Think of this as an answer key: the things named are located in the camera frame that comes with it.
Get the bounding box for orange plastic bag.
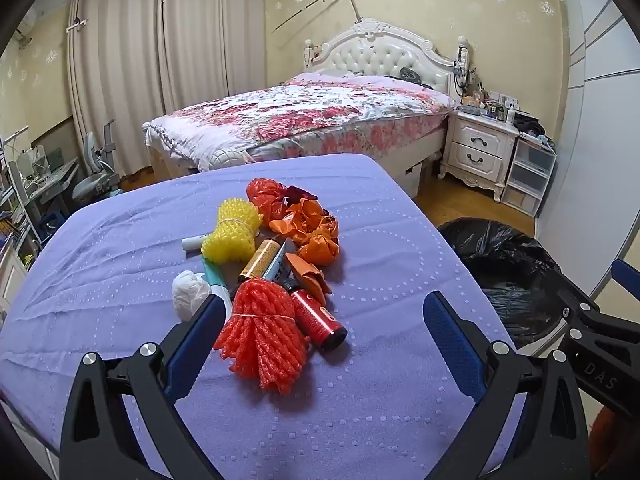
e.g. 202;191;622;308
297;212;341;267
269;199;333;243

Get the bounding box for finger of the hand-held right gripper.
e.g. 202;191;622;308
611;258;640;293
552;272;640;346

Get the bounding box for thin metal pole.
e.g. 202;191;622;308
272;0;363;33

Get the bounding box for red bottle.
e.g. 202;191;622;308
282;280;348;353

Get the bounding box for orange paper piece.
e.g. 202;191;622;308
285;252;333;306

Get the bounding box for white sliding wardrobe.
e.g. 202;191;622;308
532;0;640;306

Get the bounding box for white storage box under bed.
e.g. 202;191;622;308
397;162;423;196

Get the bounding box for white nightstand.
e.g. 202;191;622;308
439;110;521;203

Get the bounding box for yellow foam fruit net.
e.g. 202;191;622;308
201;197;264;263

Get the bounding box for dark red cloth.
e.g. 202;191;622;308
280;184;318;206

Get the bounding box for orange fuzzy cloth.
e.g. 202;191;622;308
590;405;633;471

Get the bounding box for clear plastic drawer unit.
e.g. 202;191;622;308
500;135;558;218

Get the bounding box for dark clothes pile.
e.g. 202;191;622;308
515;112;556;148

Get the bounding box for red plastic bag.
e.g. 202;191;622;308
246;177;288;221

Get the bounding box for clutter of small bottles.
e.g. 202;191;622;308
457;77;521;123

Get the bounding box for beige curtain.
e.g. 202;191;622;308
67;0;166;186
160;0;266;116

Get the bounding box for floral quilt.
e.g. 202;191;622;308
142;72;458;171

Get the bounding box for red foam fruit net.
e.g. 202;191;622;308
214;279;311;395

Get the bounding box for black-lined trash bin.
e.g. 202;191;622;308
436;217;576;348

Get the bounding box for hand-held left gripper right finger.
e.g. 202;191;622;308
422;290;591;480

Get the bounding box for white air conditioner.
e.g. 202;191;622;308
15;10;38;41

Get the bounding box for cluttered study desk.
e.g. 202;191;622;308
0;127;81;281

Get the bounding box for yellow bottle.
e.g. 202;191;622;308
237;239;281;283

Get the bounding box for white tufted bed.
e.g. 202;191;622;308
142;17;466;196

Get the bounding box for silver white packet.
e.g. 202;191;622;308
262;240;296;283

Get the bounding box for white tissue wad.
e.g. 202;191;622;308
171;270;213;322

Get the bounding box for teal white toothpaste tube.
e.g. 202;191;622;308
200;257;233;321

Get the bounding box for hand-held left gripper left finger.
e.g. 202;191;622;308
59;294;236;480

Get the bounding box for grey desk chair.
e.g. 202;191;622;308
72;120;123;206

